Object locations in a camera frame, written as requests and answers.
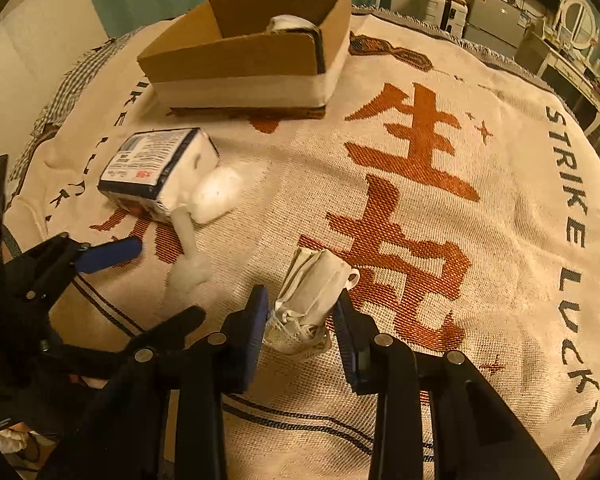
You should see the blue white tissue pack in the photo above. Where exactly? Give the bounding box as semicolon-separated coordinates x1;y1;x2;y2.
97;127;221;224

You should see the white printer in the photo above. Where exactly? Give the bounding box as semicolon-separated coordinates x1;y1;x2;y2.
419;0;469;37

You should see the white cloth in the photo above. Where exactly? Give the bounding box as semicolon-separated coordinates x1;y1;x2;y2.
165;202;214;307

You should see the grey cabinet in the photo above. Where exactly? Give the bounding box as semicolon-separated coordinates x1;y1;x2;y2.
461;0;537;54

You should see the white face mask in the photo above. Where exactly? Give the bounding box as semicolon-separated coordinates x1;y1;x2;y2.
262;246;361;362

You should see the white dresser mirror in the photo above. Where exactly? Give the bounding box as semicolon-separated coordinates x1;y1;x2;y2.
554;0;600;62

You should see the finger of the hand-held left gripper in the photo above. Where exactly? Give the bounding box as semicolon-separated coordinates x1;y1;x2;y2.
45;306;207;382
10;234;144;307

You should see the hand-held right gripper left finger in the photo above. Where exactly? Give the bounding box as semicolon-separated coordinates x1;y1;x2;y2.
40;284;270;480

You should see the checked cloth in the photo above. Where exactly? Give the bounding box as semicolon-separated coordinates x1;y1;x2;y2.
7;29;147;197

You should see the brown cardboard box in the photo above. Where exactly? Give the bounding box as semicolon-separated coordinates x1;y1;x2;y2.
137;0;354;121

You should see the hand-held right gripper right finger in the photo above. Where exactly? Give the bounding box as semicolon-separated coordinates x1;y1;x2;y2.
333;290;561;480

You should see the white soft bundle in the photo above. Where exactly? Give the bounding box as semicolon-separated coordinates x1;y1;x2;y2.
267;14;317;34

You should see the printed cream blanket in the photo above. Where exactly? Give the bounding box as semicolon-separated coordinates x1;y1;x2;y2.
2;5;600;480

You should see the white dresser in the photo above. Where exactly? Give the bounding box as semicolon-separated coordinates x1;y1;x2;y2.
534;39;600;132

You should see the white cotton ball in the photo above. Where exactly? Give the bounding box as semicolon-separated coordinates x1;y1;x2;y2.
189;167;244;225

